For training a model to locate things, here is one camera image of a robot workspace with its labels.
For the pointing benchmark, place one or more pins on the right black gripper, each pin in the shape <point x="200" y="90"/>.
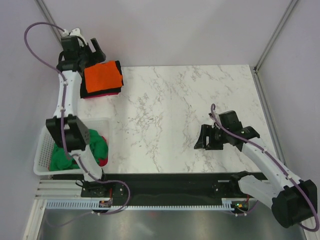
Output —
<point x="207" y="130"/>

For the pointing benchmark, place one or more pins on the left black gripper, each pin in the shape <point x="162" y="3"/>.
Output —
<point x="95" y="57"/>

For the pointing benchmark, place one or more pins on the orange t-shirt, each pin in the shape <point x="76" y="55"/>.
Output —
<point x="103" y="76"/>

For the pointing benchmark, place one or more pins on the white plastic basket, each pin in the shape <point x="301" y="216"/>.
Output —
<point x="45" y="147"/>

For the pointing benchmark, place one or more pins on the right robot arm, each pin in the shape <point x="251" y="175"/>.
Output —
<point x="291" y="199"/>

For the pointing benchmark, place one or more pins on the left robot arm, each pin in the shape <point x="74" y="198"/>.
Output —
<point x="65" y="127"/>

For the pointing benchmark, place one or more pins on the black folded t-shirt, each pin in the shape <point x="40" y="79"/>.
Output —
<point x="84" y="93"/>

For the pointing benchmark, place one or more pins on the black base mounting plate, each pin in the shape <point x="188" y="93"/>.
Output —
<point x="160" y="188"/>

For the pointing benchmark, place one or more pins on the red t-shirt in basket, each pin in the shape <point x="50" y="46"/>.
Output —
<point x="103" y="152"/>

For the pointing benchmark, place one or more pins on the green t-shirt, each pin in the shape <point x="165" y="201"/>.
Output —
<point x="59" y="161"/>

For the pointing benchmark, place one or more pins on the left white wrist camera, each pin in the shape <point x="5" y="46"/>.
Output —
<point x="75" y="32"/>

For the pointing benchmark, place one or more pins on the left aluminium frame post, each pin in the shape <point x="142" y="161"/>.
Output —
<point x="48" y="18"/>

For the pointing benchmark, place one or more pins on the aluminium frame post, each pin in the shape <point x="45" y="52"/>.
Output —
<point x="276" y="33"/>
<point x="48" y="18"/>

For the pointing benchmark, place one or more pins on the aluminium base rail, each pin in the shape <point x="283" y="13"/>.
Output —
<point x="58" y="190"/>

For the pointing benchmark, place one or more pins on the right aluminium frame post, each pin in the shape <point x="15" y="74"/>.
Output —
<point x="276" y="33"/>

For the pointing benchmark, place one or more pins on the white slotted cable duct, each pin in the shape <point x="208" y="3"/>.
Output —
<point x="102" y="205"/>

